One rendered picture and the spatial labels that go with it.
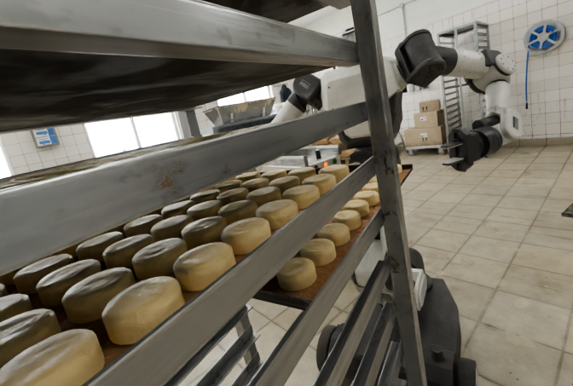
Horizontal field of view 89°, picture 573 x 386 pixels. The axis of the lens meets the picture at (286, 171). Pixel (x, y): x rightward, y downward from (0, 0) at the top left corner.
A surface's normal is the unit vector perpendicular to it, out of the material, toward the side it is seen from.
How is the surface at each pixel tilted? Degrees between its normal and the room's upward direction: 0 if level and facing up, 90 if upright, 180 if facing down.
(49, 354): 0
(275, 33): 90
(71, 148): 90
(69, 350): 0
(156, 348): 90
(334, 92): 91
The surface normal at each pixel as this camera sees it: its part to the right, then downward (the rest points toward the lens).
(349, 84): -0.52, 0.28
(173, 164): 0.83, -0.07
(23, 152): 0.65, 0.01
